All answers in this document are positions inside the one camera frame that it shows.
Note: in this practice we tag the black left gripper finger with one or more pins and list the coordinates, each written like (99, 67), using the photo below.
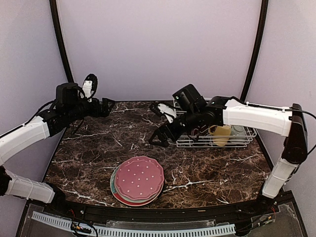
(107, 108)
(107, 101)

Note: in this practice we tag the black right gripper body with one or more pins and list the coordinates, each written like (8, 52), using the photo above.
(176, 133)

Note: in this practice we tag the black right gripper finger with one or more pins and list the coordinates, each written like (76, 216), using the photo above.
(163, 143)
(158, 134)

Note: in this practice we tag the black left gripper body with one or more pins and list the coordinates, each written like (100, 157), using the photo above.
(95, 111)

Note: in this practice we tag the small red flower plate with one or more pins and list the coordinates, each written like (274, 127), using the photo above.
(202, 131)

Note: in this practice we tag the pink dotted bowl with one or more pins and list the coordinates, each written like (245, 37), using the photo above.
(142, 161)

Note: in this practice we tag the light teal flower plate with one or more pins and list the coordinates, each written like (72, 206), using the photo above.
(138, 184)

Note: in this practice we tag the red teal flower plate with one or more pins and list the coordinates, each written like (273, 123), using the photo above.
(124, 200)

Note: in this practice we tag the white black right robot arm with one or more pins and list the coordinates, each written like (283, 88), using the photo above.
(288, 122)

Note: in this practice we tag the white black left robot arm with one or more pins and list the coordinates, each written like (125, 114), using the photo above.
(72, 103)

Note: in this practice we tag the pale yellow mug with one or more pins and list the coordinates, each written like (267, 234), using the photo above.
(221, 134)

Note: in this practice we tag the pale green glass cup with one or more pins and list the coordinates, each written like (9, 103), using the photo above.
(237, 130)

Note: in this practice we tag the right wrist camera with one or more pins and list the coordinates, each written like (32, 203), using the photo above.
(163, 109)

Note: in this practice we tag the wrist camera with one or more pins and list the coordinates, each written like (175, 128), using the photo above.
(89, 87)
(163, 109)

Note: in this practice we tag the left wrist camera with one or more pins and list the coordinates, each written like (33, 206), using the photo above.
(89, 87)

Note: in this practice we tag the white wire dish rack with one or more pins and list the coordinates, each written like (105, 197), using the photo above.
(187, 141)

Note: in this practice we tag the white slotted cable duct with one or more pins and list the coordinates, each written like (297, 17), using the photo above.
(137, 229)

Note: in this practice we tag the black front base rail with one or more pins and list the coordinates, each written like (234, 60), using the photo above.
(236, 212)

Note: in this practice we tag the right black frame post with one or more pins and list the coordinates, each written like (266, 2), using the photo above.
(256, 49)

